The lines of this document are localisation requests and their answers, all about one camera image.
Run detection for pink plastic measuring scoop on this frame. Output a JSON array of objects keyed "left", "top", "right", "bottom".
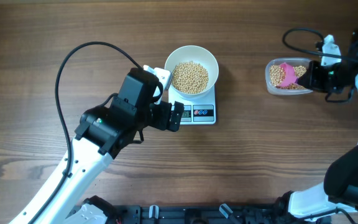
[{"left": 278, "top": 63, "right": 298, "bottom": 87}]

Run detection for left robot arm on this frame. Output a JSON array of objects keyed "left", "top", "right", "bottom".
[{"left": 12, "top": 65, "right": 183, "bottom": 223}]

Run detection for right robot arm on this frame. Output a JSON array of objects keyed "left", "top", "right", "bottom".
[{"left": 266, "top": 29, "right": 358, "bottom": 223}]

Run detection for soybeans in bowl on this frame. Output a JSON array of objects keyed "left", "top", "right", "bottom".
[{"left": 173, "top": 61, "right": 209, "bottom": 94}]

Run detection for white bowl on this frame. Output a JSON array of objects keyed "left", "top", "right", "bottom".
[{"left": 164, "top": 45, "right": 219, "bottom": 100}]

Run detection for white digital kitchen scale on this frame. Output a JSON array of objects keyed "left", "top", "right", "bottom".
[{"left": 168, "top": 86, "right": 217, "bottom": 125}]

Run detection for clear plastic container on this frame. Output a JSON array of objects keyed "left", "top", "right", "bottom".
[{"left": 265, "top": 58, "right": 312, "bottom": 95}]

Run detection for soybeans pile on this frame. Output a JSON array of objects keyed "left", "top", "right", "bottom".
[{"left": 269, "top": 65, "right": 306, "bottom": 90}]

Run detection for left black cable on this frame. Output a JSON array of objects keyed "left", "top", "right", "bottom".
[{"left": 26, "top": 41, "right": 144, "bottom": 224}]

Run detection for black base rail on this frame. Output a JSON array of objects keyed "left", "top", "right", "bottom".
[{"left": 113, "top": 205, "right": 273, "bottom": 224}]

